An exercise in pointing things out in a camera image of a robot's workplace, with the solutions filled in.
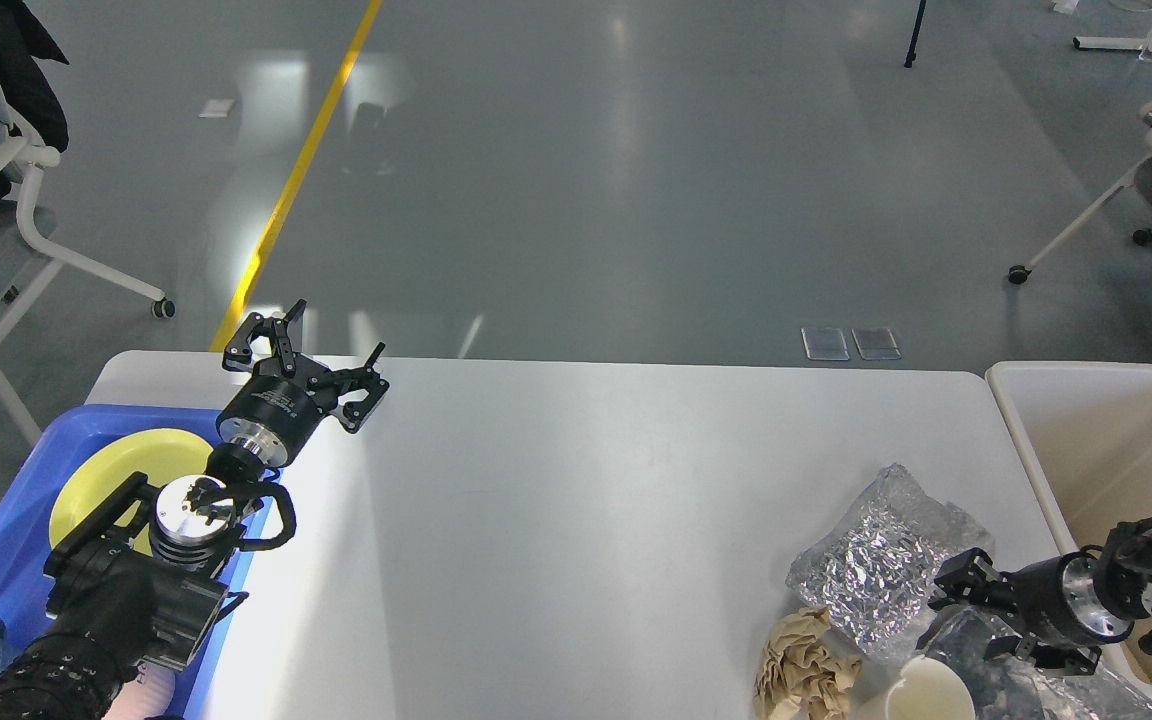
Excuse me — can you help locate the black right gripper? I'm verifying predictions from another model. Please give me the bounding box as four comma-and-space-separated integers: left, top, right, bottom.
929, 548, 1135, 676

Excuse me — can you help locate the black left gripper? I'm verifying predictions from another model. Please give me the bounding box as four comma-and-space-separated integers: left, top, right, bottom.
217, 300, 391, 469

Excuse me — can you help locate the clear plastic bag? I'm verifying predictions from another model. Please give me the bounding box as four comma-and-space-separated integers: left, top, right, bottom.
920, 607, 1152, 719

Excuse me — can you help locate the aluminium foil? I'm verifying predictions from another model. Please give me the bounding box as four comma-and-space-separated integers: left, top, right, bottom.
786, 464, 995, 666

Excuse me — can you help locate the yellow plate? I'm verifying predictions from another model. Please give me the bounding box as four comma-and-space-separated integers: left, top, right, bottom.
47, 429, 212, 548

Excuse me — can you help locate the brown paper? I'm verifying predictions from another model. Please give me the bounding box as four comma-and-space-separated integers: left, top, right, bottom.
753, 606, 864, 719

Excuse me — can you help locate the pink mug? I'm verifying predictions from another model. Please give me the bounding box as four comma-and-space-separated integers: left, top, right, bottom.
109, 662, 177, 719

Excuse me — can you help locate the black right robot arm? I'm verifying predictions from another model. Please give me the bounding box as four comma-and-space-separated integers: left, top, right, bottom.
916, 518, 1152, 676

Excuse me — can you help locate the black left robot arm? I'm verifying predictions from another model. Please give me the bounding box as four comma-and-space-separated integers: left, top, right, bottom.
0, 300, 389, 719

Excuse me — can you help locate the white plastic bin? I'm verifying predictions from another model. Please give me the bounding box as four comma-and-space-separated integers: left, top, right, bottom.
986, 361, 1152, 713

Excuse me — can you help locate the right floor outlet plate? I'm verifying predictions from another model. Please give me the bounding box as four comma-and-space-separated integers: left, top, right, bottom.
851, 327, 902, 361

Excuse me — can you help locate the floor outlet plate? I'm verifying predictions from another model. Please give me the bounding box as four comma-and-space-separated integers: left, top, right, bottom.
799, 325, 851, 363
851, 327, 902, 361

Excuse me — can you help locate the left floor outlet plate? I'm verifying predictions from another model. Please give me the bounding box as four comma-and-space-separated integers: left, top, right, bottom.
799, 325, 851, 363

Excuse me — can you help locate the black tripod leg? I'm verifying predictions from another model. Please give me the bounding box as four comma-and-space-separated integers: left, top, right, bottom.
902, 0, 929, 69

